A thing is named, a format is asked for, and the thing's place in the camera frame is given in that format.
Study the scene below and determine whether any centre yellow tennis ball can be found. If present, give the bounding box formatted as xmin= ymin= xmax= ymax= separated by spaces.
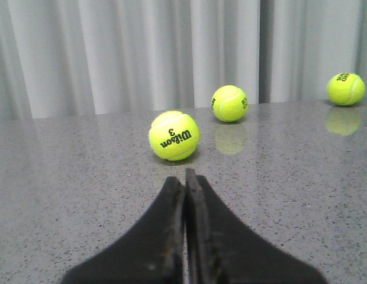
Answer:
xmin=327 ymin=73 xmax=365 ymax=106

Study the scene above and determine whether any far-left yellow tennis ball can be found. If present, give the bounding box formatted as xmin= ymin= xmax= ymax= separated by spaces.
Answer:
xmin=149 ymin=111 xmax=200 ymax=161

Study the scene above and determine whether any Roland Garros yellow tennis ball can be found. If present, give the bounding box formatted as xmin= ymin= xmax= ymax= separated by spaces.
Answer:
xmin=211 ymin=85 xmax=249 ymax=122

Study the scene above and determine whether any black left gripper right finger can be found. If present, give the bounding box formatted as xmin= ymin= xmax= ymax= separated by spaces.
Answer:
xmin=185 ymin=169 xmax=327 ymax=283

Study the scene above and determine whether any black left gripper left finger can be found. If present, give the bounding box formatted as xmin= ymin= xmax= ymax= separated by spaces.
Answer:
xmin=62 ymin=177 xmax=185 ymax=283

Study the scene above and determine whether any grey pleated curtain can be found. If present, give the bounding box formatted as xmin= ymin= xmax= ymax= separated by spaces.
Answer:
xmin=0 ymin=1 xmax=367 ymax=121

